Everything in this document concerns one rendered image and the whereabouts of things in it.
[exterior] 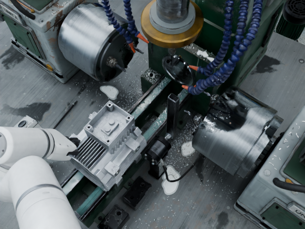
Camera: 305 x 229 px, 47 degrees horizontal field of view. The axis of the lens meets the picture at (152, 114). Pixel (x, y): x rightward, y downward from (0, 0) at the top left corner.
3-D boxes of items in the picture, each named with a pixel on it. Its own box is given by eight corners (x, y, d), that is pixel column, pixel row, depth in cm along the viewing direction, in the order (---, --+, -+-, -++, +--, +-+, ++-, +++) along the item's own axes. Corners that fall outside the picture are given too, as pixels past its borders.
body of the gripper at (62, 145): (19, 144, 94) (45, 144, 104) (46, 167, 91) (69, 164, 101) (33, 121, 93) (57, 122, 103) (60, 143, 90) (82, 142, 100)
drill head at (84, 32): (84, 18, 156) (71, -29, 134) (148, 58, 145) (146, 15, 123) (43, 53, 147) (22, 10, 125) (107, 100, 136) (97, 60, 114)
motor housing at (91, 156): (107, 124, 130) (100, 98, 114) (148, 153, 125) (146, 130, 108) (70, 165, 123) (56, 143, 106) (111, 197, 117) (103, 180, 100)
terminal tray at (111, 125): (111, 110, 116) (108, 99, 109) (136, 128, 112) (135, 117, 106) (86, 137, 111) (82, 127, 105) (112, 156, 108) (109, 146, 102)
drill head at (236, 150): (208, 97, 136) (217, 57, 114) (304, 158, 123) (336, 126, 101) (169, 143, 127) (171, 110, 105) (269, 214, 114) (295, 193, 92)
